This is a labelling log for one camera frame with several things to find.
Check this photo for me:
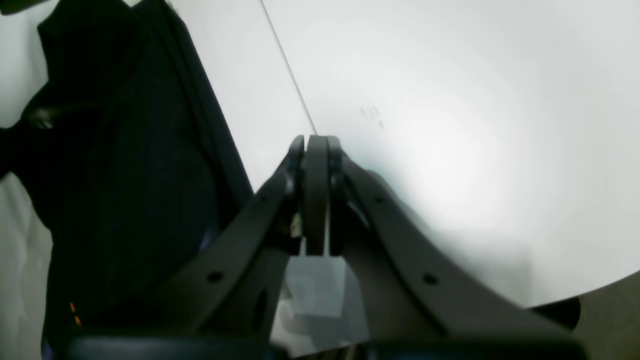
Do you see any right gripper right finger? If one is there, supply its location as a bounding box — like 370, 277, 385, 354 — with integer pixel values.
327, 136, 578, 346

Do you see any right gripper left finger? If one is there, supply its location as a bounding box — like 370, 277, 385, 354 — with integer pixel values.
100, 136, 305, 336

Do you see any black T-shirt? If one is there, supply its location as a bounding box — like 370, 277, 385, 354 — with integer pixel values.
1, 0, 253, 360

